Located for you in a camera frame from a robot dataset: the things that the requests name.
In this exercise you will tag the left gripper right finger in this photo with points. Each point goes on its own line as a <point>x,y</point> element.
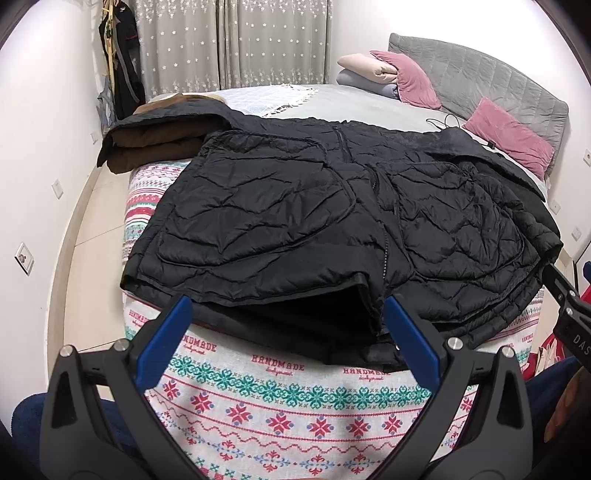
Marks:
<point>477,422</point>

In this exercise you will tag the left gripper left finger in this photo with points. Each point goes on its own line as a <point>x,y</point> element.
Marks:
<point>76,440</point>

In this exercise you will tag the black quilted puffer jacket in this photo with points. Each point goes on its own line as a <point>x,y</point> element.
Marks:
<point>292,233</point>

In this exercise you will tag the pink pillow near headboard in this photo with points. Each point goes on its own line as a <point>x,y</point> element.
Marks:
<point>493,124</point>

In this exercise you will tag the grey quilted headboard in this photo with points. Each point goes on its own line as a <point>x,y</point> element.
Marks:
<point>461,76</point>

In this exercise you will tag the brown folded coat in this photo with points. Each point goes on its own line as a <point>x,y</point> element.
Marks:
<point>172,128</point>

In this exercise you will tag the pink pillow on blankets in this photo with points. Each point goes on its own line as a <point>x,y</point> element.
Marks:
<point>415,87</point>

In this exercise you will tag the folded grey blue blanket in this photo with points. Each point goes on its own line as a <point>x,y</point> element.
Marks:
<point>349,78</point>

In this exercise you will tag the grey dotted curtain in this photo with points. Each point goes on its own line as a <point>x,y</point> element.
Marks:
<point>201,46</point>

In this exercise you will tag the white wall socket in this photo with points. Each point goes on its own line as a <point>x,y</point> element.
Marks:
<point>24,258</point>

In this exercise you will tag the white wall switch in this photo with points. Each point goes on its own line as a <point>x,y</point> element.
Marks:
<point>57,189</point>

